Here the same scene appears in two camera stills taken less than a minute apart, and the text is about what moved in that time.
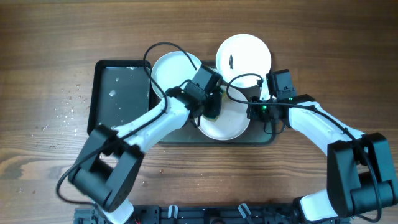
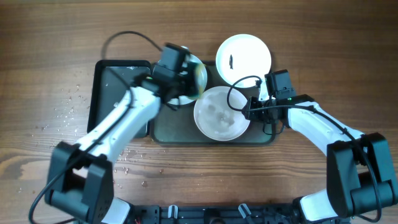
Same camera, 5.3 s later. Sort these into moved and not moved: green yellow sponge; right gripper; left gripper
Moved: green yellow sponge; left gripper
Not moved: right gripper
